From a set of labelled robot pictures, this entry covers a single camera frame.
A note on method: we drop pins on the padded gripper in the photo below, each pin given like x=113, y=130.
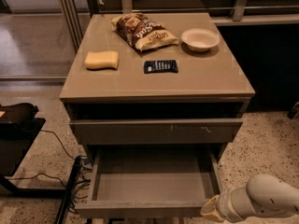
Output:
x=222, y=205

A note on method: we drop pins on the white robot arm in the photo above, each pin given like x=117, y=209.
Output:
x=263, y=196

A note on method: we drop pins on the top grey drawer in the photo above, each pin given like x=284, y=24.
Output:
x=155, y=131

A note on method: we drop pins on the grey drawer cabinet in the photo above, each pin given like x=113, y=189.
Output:
x=207, y=85

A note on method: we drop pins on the black power strip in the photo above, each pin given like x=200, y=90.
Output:
x=68, y=191

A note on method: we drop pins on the dark snack bar packet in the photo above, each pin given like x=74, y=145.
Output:
x=161, y=66

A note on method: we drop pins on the white paper bowl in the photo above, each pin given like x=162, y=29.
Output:
x=200, y=40

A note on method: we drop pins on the yellow sponge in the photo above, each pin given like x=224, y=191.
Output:
x=102, y=60

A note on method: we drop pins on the brown chip bag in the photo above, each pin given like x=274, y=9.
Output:
x=141, y=32

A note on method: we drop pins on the black side table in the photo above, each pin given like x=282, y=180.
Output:
x=19, y=128

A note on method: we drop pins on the metal railing frame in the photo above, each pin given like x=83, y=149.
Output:
x=235, y=11

